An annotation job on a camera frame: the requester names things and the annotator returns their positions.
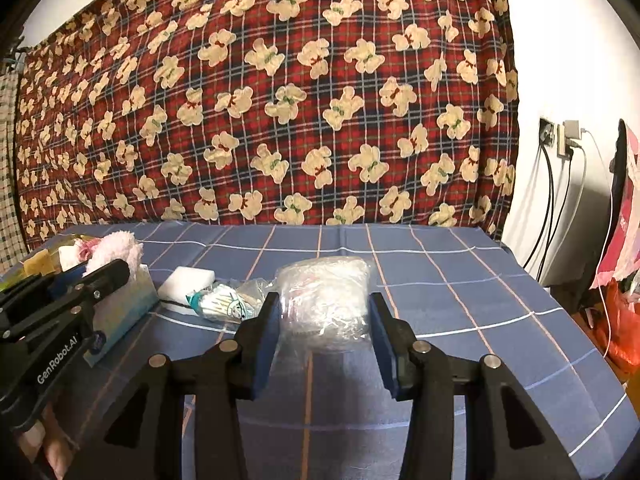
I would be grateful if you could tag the pink fluffy puff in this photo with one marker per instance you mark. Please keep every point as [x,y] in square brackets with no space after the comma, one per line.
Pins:
[117,247]

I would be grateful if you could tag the white rectangular eraser block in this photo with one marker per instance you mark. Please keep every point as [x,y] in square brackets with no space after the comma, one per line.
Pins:
[187,280]

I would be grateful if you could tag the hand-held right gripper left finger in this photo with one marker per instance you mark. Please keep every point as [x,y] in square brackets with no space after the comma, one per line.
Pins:
[265,350]

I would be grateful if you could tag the person's left hand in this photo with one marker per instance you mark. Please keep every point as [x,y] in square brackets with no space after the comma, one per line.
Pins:
[52,445]

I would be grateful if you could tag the red plaid bear-print blanket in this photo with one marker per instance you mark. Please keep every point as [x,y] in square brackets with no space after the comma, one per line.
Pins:
[300,85]

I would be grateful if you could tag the blue plaid bed sheet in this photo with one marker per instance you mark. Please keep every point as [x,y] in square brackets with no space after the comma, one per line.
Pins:
[450,310]

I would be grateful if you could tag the white printed tissue pack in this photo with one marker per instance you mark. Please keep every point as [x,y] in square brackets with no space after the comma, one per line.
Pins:
[125,315]

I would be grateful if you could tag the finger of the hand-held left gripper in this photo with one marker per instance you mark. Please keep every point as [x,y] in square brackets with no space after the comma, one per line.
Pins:
[105,275]
[30,290]

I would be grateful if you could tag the gold tin box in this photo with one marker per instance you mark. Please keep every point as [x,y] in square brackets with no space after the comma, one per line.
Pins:
[40,262]

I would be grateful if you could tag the white rolled towel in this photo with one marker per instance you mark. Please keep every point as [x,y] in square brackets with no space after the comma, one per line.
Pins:
[67,257]

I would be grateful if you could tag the wall power socket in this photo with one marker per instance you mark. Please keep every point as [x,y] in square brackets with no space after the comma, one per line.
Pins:
[547,132]

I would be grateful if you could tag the teal white plastic-wrapped packet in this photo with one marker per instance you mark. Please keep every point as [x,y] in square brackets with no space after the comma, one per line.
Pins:
[220,302]

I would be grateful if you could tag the orange plastic bag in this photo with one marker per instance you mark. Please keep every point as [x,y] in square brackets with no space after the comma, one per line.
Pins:
[625,330]

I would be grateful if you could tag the clear plastic-wrapped pink pad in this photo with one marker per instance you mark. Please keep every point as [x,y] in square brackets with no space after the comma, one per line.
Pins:
[322,300]

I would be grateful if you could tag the pink plastic bag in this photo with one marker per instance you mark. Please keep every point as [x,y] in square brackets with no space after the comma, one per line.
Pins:
[620,245]

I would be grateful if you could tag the black garment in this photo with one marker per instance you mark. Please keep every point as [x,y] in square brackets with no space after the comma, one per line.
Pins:
[620,180]

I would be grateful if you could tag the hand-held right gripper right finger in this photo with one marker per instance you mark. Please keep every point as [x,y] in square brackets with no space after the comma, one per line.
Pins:
[385,350]

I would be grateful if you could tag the metal clothes clip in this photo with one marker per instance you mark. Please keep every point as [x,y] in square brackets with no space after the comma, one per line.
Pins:
[12,57]

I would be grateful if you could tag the checked cloth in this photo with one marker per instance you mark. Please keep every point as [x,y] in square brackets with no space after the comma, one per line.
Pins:
[9,185]

